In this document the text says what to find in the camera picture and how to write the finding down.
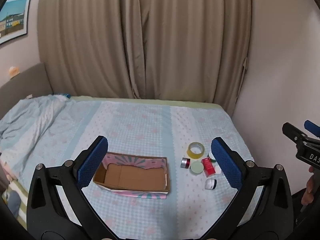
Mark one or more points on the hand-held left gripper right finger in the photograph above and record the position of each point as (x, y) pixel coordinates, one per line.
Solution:
(227, 162)

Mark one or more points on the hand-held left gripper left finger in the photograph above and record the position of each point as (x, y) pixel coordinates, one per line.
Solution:
(92, 162)

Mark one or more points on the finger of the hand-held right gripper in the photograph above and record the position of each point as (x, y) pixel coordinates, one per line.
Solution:
(312, 127)
(293, 131)

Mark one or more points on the yellow tape roll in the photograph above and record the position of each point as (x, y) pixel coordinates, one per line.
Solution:
(190, 153)

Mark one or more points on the cardboard box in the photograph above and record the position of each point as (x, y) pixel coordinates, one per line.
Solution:
(135, 177)

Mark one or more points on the person's right hand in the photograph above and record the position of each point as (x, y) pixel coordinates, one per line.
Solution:
(308, 190)

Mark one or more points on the small green white container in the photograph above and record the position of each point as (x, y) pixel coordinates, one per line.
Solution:
(213, 159)

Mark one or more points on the small red carton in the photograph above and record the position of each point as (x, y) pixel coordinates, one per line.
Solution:
(208, 167)

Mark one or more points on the white jar black lid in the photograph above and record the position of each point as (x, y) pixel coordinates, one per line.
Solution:
(210, 184)

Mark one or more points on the green lidded round jar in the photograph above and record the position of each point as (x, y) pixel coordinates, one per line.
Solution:
(196, 167)

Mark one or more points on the small red silver jar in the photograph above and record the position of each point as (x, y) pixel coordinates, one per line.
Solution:
(185, 163)

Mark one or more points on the checked blue bed sheet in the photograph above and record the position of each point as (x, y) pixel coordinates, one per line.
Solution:
(150, 125)

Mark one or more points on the light blue duvet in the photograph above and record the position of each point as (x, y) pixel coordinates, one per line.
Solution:
(30, 120)

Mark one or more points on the green striped pillow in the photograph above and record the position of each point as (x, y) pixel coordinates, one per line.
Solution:
(22, 205)

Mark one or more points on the grey headboard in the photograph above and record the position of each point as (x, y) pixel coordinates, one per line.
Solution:
(27, 82)

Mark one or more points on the small peach toy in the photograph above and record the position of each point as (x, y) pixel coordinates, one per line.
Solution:
(14, 71)

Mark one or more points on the beige curtain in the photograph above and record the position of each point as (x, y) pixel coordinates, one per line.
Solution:
(140, 40)

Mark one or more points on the framed wall picture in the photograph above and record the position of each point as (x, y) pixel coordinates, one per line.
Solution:
(13, 17)

